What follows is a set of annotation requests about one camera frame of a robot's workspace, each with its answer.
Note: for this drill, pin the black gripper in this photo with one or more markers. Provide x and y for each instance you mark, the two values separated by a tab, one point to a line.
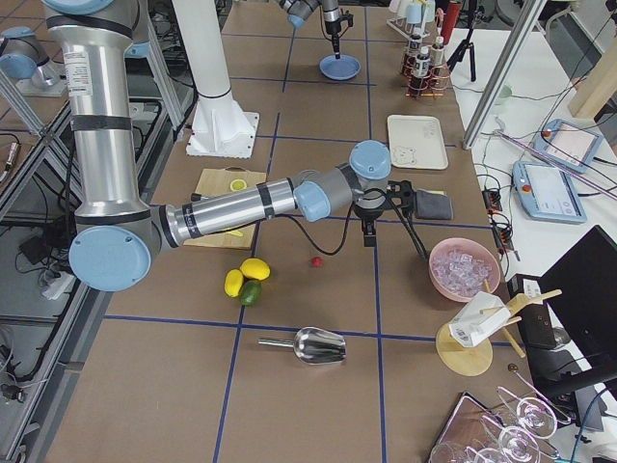
368	212
332	25

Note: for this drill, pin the blue plate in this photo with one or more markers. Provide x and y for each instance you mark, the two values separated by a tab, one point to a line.
342	68

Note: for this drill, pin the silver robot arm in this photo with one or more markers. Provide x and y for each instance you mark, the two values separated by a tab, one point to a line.
118	234
299	11

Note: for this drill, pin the dark drink bottle left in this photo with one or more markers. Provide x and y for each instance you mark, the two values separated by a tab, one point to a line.
414	46

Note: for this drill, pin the dark drink bottle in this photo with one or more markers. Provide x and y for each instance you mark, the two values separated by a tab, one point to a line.
414	46
436	52
422	62

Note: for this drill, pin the dark drink bottle front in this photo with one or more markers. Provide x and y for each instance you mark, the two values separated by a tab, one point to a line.
422	62

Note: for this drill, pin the pink bowl of ice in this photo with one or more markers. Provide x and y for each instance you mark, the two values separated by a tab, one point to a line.
459	268

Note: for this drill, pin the dark drink bottle right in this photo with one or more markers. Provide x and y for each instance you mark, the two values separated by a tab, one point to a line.
436	52

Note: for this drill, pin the cream bear tray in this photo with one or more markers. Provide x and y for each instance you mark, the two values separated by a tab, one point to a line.
416	142

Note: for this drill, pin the round yellow lemon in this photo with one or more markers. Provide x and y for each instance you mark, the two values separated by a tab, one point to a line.
254	268

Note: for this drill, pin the metal ice scoop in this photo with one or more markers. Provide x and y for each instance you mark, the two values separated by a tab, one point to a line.
313	346

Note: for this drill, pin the green lime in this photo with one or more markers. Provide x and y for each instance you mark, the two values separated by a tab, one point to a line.
250	292

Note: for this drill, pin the white cup on stand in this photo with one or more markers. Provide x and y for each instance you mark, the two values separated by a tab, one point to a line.
482	316

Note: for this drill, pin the oval yellow lemon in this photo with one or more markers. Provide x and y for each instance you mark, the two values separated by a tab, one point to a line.
233	283

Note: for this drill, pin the half lemon slice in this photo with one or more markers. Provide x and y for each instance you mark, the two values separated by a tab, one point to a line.
238	184

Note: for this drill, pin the wooden cup stand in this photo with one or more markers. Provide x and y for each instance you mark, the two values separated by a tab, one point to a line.
476	360

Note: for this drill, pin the wooden cutting board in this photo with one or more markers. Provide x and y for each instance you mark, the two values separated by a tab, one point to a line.
215	182

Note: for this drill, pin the blue teach pendant near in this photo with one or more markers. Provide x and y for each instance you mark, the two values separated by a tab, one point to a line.
547	194

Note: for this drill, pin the blue teach pendant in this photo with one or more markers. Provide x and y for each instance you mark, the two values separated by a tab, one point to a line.
568	144
547	194

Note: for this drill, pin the black monitor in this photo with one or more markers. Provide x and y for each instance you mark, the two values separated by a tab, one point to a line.
586	309

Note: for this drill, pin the blue teach pendant far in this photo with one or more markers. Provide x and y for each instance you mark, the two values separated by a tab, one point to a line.
568	144

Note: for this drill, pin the wine glass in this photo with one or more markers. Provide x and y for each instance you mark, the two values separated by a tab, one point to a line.
530	413

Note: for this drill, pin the copper wire bottle rack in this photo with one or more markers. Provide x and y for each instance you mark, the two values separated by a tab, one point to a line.
434	84

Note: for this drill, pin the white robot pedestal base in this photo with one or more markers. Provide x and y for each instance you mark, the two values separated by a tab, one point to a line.
220	127

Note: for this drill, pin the black camera tripod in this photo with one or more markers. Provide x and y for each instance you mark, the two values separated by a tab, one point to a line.
466	45

